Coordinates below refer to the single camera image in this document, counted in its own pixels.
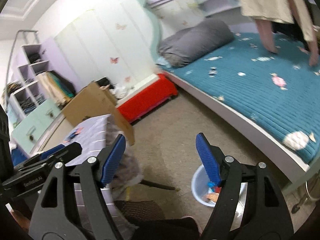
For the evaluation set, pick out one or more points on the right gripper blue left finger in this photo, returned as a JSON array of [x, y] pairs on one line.
[[110, 158]]

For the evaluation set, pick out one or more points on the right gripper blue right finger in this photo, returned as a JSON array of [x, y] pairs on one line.
[[210, 163]]

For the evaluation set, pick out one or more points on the blue snack wrapper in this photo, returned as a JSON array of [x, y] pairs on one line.
[[75, 132]]

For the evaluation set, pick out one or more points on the person's left hand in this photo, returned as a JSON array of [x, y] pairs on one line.
[[23, 222]]

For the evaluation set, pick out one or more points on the blue shopping bag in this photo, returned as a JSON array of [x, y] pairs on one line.
[[17, 156]]

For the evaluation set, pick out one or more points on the light blue plastic basin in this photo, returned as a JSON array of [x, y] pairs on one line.
[[200, 188]]

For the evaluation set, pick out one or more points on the grey checkered tablecloth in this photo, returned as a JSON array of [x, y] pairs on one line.
[[97, 133]]

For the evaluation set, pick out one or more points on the teal drawer cabinet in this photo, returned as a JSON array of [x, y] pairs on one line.
[[32, 128]]

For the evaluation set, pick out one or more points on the black polka dot chair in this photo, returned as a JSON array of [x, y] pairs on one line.
[[141, 211]]

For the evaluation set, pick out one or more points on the pink slipper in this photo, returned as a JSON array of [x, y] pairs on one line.
[[192, 223]]

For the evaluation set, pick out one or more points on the brown cardboard box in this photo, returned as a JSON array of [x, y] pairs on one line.
[[92, 101]]

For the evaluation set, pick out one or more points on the purple open shelf unit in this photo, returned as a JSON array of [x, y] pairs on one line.
[[25, 92]]

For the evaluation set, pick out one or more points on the red storage bench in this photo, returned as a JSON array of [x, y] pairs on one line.
[[149, 98]]

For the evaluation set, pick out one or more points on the hanging clothes in wardrobe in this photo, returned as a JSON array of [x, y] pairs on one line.
[[59, 90]]

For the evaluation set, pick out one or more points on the teal bed mattress cover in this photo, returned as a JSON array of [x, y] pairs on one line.
[[279, 92]]

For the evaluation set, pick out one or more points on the grey folded duvet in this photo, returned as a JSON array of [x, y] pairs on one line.
[[190, 44]]

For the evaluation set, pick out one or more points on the cream hanging sweater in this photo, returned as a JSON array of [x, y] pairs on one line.
[[264, 12]]

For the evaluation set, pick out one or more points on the teal bunk bed frame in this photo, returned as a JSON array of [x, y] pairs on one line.
[[170, 16]]

